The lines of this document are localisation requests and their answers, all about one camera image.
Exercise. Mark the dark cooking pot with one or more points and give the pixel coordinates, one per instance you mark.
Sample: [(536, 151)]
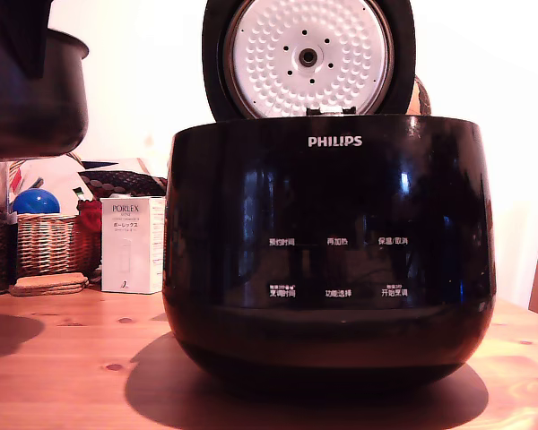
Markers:
[(36, 116)]

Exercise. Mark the black Philips rice cooker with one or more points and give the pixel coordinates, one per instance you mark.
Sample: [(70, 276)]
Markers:
[(332, 201)]

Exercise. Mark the blue ball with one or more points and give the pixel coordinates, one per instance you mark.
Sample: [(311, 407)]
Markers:
[(36, 201)]

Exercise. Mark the dark dotted pattern cushion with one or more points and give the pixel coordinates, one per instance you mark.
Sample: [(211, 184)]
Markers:
[(125, 181)]

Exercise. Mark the red knitted cloth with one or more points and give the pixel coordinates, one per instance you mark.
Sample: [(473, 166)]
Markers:
[(89, 224)]

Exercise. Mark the woven wicker basket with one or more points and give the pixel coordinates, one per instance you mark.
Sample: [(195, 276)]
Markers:
[(45, 244)]

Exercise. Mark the white Porlex box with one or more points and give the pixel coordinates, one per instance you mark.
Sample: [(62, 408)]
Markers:
[(132, 246)]

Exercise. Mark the cork coaster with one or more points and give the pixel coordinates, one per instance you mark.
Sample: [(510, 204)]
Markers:
[(54, 281), (40, 291)]

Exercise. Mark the brown woven object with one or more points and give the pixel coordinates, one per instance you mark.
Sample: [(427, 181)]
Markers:
[(423, 96)]

